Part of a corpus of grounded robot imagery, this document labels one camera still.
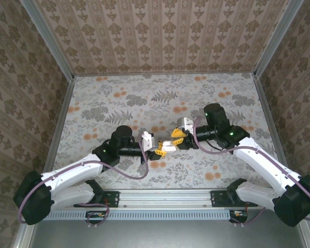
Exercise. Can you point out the white earbud charging case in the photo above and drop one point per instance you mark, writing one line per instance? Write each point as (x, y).
(169, 147)

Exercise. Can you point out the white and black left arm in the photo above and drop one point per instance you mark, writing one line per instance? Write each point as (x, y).
(67, 173)

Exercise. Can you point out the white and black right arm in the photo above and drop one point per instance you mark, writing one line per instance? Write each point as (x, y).
(261, 160)

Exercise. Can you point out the floral patterned table cover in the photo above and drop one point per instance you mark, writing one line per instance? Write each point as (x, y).
(144, 103)

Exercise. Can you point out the black connector box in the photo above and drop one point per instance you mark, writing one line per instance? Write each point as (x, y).
(239, 215)
(95, 216)

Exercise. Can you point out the long aluminium base rail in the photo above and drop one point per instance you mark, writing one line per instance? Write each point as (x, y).
(165, 199)

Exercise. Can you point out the aluminium side rail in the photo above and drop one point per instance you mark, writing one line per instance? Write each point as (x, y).
(58, 129)
(267, 108)

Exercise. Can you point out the thin aluminium wall rail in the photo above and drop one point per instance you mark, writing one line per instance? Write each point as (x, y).
(165, 74)

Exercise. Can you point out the aluminium corner post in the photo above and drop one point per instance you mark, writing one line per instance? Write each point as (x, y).
(49, 44)
(276, 38)

